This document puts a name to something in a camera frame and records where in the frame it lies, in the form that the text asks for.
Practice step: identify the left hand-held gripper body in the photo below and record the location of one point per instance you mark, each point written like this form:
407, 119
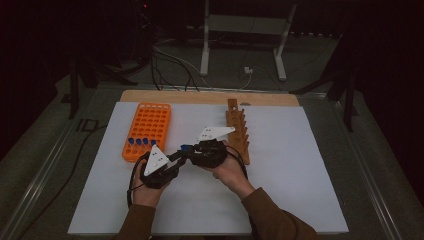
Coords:
156, 166

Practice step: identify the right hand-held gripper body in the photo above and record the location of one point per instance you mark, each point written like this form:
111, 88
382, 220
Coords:
210, 153

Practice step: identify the orange plastic test tube rack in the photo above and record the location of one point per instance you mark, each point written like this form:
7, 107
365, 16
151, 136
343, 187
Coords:
167, 126

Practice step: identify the wooden test tube rack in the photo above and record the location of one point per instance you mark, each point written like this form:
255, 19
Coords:
233, 116

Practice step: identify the person's left hand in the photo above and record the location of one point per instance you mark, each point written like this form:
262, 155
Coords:
146, 196

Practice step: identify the person's right hand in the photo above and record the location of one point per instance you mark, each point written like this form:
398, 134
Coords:
233, 176

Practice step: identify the white table mat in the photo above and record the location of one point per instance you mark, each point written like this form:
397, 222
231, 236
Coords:
206, 213

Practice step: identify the black tripod stand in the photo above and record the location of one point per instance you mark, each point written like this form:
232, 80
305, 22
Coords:
74, 93
349, 106

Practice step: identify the dark equipment rack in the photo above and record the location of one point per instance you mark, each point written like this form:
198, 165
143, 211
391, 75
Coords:
145, 30

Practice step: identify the white metal stand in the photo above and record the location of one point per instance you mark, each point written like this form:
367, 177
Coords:
246, 25

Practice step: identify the metal floor rail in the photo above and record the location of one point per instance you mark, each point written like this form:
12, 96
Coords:
366, 166
43, 170

